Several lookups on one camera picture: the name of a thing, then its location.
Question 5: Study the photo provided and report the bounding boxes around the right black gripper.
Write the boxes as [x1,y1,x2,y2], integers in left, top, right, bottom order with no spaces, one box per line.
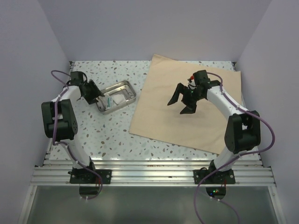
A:
[168,83,204,115]

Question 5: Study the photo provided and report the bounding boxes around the clear plastic packet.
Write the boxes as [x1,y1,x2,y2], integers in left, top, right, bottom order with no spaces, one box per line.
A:
[97,96,108,112]

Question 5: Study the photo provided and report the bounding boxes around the green white packet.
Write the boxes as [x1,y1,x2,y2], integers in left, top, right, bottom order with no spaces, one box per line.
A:
[104,96,115,110]

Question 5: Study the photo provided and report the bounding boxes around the stainless steel tray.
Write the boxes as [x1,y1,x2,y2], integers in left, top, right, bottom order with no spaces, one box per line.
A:
[96,80,137,114]

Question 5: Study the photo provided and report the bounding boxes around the beige cloth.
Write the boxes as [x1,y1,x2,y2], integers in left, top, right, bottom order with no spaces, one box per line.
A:
[129,54,242,154]

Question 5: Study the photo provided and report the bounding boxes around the small steel scissors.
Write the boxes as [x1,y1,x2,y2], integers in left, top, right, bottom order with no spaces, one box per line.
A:
[127,92,135,100]

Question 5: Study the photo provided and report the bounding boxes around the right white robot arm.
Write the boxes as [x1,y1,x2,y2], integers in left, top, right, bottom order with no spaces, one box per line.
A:
[168,70,261,183]

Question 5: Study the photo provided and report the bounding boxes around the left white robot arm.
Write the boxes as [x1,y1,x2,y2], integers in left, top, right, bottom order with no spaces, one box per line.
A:
[41,71,103,183]

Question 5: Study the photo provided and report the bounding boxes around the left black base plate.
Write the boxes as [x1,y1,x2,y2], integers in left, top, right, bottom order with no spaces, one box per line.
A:
[68,168,112,184]

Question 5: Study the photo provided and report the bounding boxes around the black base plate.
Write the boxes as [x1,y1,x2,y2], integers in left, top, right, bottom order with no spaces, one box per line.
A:
[193,168,236,184]
[68,168,112,184]

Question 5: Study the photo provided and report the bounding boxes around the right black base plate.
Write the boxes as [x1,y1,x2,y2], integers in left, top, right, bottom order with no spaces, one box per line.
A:
[193,168,236,184]

